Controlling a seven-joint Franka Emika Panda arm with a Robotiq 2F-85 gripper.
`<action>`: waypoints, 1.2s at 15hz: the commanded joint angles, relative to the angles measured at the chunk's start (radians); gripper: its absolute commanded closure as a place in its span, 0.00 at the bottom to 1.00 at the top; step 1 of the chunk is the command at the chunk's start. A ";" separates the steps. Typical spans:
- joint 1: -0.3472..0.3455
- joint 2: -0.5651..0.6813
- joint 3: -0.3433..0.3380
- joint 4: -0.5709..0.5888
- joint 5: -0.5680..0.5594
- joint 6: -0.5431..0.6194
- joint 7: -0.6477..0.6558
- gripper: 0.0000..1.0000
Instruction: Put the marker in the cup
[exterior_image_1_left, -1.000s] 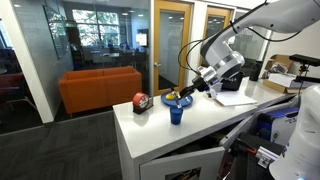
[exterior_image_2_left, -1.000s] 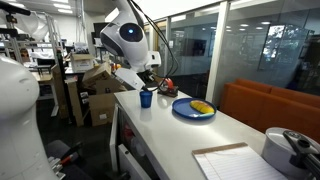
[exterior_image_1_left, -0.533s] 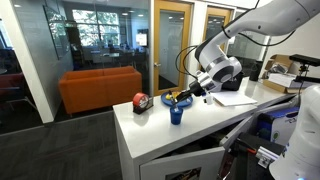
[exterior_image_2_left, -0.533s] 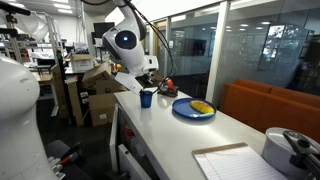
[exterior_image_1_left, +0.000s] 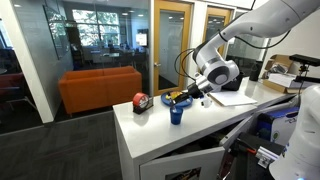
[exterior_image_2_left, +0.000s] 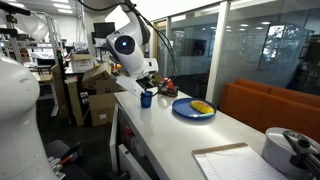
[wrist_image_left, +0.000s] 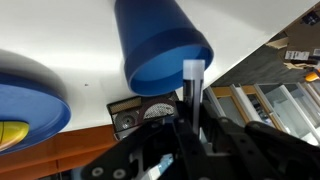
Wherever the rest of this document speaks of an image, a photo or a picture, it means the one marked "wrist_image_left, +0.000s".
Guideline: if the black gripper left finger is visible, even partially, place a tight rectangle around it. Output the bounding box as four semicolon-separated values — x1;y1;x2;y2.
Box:
81;101;208;180

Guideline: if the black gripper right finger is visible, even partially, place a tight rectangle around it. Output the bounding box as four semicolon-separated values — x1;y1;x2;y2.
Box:
199;99;320;180

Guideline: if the black white Expo marker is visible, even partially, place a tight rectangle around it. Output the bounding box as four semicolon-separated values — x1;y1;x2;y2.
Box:
182;58;206;134

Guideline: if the blue plastic cup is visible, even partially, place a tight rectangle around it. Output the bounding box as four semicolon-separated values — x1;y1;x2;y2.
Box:
113;0;215;97

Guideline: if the small orange object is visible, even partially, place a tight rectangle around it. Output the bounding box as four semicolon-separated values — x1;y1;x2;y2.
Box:
304;69;320;83

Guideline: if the tilted flat cardboard box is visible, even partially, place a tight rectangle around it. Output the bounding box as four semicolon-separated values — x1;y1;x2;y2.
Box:
265;2;320;71

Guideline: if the blue round plate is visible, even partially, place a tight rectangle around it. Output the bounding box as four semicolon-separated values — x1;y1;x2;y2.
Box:
0;71;72;156

